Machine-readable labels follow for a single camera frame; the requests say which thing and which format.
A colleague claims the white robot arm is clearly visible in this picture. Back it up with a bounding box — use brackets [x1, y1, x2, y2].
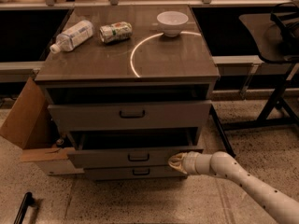
[168, 151, 299, 224]

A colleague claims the white ceramic bowl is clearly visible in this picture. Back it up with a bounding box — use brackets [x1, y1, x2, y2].
[157, 11, 189, 37]

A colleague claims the grey drawer cabinet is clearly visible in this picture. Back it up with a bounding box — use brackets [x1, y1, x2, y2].
[35, 5, 221, 182]

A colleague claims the clear plastic water bottle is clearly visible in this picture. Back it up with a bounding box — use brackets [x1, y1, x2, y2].
[50, 20, 94, 53]

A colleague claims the crushed green drink can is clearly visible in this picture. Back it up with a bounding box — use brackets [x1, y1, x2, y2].
[99, 21, 133, 44]

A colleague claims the brown cardboard box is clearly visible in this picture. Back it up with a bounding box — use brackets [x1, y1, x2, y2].
[0, 77, 83, 175]

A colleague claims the grey drawer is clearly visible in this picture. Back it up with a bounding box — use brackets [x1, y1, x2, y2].
[84, 166, 185, 181]
[67, 130, 203, 169]
[48, 101, 211, 132]

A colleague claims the black bar on floor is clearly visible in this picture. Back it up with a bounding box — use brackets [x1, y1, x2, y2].
[13, 192, 35, 224]

